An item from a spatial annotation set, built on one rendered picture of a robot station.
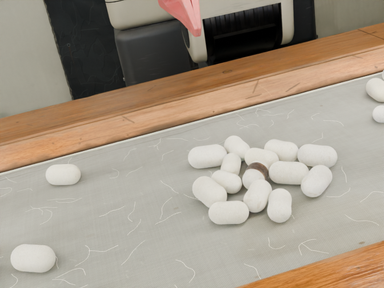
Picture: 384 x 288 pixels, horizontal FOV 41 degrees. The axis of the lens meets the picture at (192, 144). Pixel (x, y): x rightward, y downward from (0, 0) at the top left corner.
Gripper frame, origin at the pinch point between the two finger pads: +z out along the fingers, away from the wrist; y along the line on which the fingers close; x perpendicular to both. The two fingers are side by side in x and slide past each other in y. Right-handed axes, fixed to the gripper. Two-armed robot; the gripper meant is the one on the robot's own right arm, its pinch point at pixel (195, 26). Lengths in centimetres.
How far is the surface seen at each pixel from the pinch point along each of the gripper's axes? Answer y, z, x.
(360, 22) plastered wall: 123, -100, 169
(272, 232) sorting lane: -0.8, 22.8, -3.9
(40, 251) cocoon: -18.1, 19.1, -3.3
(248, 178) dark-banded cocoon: -0.5, 17.2, -1.3
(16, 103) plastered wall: -54, -108, 180
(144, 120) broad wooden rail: -6.9, 3.3, 11.1
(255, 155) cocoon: 1.4, 14.7, 0.8
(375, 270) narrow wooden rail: 2.3, 28.1, -11.8
